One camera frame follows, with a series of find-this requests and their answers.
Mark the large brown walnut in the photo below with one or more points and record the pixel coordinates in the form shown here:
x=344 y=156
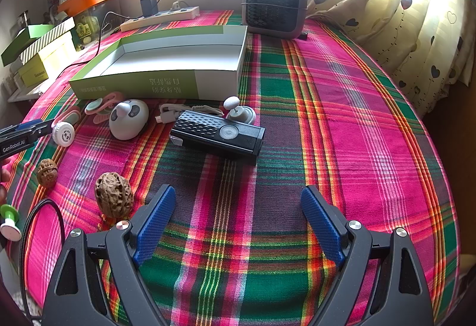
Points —
x=113 y=194

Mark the clear plastic container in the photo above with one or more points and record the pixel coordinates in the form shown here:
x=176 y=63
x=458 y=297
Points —
x=87 y=30

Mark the cream heart print curtain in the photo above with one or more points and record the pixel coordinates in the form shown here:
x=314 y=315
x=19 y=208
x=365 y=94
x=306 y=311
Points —
x=401 y=13

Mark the black charger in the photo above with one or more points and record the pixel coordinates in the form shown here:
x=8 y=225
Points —
x=148 y=5

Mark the black heater plug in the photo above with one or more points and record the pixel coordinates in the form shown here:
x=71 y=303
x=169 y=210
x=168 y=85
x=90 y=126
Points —
x=304 y=36

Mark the pink curved clip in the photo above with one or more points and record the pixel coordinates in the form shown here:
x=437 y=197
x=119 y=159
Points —
x=72 y=117

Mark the grey space heater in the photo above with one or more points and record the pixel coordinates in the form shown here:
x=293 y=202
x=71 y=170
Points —
x=275 y=2

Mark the striped box lid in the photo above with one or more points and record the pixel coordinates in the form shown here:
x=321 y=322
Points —
x=48 y=38

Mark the white panda gadget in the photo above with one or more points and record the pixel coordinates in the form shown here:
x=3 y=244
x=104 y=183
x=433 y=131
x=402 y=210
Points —
x=128 y=121

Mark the yellow box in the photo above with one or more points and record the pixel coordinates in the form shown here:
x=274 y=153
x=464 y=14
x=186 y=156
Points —
x=44 y=65

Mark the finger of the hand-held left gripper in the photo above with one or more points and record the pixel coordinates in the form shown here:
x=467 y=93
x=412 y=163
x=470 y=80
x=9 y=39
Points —
x=18 y=126
x=42 y=129

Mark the green white cardboard box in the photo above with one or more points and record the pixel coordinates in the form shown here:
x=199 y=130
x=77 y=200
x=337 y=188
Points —
x=156 y=86

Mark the plaid blanket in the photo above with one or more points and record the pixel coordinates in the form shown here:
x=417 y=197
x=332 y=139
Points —
x=334 y=117

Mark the white round jar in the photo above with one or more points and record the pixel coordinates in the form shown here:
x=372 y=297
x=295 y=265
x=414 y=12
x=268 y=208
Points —
x=64 y=133

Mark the beige power strip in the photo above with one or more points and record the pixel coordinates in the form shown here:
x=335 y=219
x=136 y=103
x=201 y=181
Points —
x=160 y=18

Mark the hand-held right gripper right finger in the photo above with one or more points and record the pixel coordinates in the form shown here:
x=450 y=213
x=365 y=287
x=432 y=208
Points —
x=320 y=229

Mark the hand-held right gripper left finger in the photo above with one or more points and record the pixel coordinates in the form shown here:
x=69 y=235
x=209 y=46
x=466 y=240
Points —
x=156 y=225

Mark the pink clip with teal pad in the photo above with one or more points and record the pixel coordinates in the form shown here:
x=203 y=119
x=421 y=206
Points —
x=97 y=106

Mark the small brown walnut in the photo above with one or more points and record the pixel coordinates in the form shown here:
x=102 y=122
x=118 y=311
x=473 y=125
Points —
x=46 y=171

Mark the white suction knob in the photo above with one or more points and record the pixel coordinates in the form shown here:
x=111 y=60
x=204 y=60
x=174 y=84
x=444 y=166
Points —
x=240 y=112

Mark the black flashlight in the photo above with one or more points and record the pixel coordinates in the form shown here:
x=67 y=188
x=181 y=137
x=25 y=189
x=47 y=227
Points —
x=219 y=136

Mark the green white spool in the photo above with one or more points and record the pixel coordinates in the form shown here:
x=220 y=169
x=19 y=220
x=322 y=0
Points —
x=9 y=223

